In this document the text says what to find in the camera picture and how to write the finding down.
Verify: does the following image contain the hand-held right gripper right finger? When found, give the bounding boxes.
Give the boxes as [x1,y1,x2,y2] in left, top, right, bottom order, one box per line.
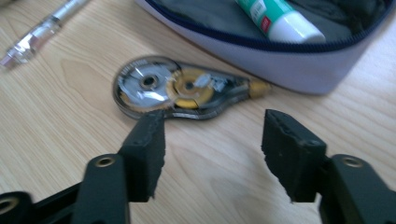
[261,108,328,203]

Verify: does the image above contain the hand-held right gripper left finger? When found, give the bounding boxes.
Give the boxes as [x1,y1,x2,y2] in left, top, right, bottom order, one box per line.
[118,108,166,203]

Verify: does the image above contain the clear correction tape dispenser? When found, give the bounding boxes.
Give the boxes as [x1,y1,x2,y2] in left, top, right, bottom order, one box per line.
[112,55,273,121]

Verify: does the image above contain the lavender pencil case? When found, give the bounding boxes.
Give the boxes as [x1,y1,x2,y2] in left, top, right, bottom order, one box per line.
[134,0,396,96]

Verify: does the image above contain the green white glue stick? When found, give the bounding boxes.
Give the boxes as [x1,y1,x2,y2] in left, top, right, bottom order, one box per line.
[233,0,327,45]

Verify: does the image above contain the silver clear pen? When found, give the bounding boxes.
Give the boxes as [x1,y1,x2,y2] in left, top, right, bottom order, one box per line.
[0,0,92,69]

